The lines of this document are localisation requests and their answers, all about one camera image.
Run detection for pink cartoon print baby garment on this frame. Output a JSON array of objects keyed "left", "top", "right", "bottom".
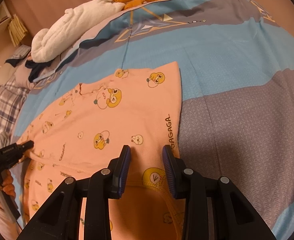
[{"left": 19, "top": 62, "right": 184, "bottom": 239}]

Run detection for dark navy clothing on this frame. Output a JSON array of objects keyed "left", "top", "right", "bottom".
[{"left": 25, "top": 60, "right": 54, "bottom": 82}]

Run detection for person's left hand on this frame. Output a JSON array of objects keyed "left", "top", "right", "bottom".
[{"left": 0, "top": 170, "right": 16, "bottom": 208}]

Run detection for grey plaid pillow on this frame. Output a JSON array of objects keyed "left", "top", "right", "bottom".
[{"left": 0, "top": 76, "right": 30, "bottom": 134}]

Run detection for lilac pillow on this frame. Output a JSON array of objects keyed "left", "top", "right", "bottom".
[{"left": 14, "top": 56, "right": 60, "bottom": 90}]

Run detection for white fluffy blanket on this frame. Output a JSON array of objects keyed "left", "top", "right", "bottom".
[{"left": 31, "top": 0, "right": 125, "bottom": 63}]

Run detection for yellow fringed lampshade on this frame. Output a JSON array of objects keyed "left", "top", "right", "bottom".
[{"left": 7, "top": 15, "right": 29, "bottom": 47}]

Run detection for blue grey patterned duvet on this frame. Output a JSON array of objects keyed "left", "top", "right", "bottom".
[{"left": 14, "top": 0, "right": 294, "bottom": 239}]

